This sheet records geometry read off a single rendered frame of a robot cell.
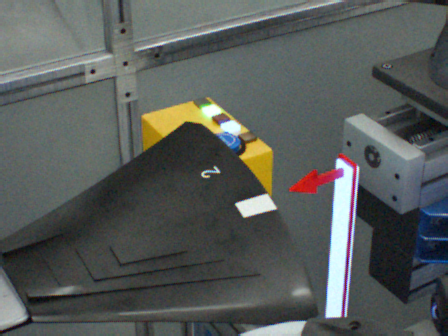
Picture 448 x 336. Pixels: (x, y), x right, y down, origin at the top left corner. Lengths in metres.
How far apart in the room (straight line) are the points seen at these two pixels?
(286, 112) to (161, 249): 1.04
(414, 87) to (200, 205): 0.61
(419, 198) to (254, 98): 0.50
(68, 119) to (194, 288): 0.84
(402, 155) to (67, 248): 0.61
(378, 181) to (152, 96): 0.47
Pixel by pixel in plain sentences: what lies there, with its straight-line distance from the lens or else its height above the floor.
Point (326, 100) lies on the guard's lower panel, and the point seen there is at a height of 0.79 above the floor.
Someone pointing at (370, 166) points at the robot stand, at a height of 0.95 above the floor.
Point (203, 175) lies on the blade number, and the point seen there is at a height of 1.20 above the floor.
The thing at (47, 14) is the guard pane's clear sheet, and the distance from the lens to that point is 1.42.
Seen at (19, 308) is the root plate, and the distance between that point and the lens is 0.67.
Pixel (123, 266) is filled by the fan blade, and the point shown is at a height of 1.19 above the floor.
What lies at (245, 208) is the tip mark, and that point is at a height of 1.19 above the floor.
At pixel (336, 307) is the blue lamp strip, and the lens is 0.90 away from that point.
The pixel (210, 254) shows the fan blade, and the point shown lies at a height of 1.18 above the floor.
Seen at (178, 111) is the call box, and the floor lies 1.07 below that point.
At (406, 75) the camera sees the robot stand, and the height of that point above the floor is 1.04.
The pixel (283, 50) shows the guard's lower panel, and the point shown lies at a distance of 1.65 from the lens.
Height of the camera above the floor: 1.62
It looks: 32 degrees down
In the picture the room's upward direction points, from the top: straight up
